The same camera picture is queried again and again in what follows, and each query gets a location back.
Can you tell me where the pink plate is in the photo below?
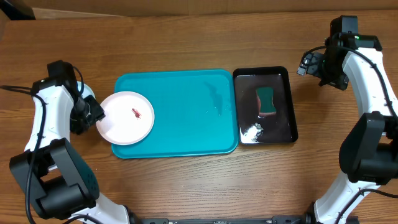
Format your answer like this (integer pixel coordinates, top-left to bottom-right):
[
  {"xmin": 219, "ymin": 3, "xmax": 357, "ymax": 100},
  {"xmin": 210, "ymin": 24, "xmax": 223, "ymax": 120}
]
[{"xmin": 96, "ymin": 91, "xmax": 155, "ymax": 145}]

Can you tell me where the green and pink sponge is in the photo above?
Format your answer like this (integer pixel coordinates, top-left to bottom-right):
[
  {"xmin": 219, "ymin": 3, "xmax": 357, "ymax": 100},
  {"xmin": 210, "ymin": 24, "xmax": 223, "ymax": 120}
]
[{"xmin": 256, "ymin": 87, "xmax": 276, "ymax": 117}]

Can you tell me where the light blue plate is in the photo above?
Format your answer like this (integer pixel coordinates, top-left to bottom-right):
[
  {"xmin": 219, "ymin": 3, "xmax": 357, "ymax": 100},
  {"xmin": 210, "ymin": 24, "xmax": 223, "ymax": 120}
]
[{"xmin": 78, "ymin": 82, "xmax": 95, "ymax": 99}]

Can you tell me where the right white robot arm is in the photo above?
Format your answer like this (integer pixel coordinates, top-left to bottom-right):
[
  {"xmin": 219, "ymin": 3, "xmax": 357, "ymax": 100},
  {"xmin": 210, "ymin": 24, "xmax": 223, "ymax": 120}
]
[{"xmin": 297, "ymin": 32, "xmax": 397, "ymax": 223}]

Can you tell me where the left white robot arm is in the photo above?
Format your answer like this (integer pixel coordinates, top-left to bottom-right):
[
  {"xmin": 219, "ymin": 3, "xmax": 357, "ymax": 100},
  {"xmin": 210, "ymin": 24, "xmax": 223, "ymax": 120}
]
[{"xmin": 9, "ymin": 78, "xmax": 135, "ymax": 223}]

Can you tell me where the black rectangular tray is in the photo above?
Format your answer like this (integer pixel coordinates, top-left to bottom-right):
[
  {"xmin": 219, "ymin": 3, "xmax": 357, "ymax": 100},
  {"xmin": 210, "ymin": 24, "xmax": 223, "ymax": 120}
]
[{"xmin": 233, "ymin": 66, "xmax": 298, "ymax": 145}]

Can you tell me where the teal plastic tray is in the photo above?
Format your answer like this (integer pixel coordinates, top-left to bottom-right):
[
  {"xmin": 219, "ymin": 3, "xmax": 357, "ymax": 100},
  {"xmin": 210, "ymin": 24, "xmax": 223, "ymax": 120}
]
[{"xmin": 111, "ymin": 69, "xmax": 239, "ymax": 159}]

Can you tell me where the dark object at corner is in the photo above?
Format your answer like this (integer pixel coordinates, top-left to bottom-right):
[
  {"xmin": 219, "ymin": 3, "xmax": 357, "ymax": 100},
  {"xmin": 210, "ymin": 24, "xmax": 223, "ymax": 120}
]
[{"xmin": 1, "ymin": 0, "xmax": 35, "ymax": 21}]

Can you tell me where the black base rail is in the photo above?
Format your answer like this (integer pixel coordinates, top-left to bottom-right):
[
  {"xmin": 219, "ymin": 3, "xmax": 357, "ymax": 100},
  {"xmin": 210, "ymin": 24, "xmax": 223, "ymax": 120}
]
[{"xmin": 138, "ymin": 214, "xmax": 317, "ymax": 224}]

